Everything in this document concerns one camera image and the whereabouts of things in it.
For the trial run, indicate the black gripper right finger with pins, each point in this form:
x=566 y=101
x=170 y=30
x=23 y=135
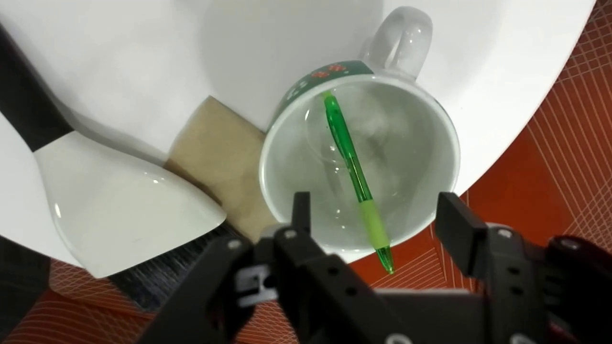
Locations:
x=535 y=292

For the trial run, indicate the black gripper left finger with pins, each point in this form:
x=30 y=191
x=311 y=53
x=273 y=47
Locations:
x=298 y=292

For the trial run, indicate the green pen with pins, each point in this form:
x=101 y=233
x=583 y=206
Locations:
x=355 y=181

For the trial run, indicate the white mug with green band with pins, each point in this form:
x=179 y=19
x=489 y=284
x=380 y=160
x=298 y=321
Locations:
x=407 y=145

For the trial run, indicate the small tan sanding sponge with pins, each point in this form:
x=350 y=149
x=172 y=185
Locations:
x=216 y=158

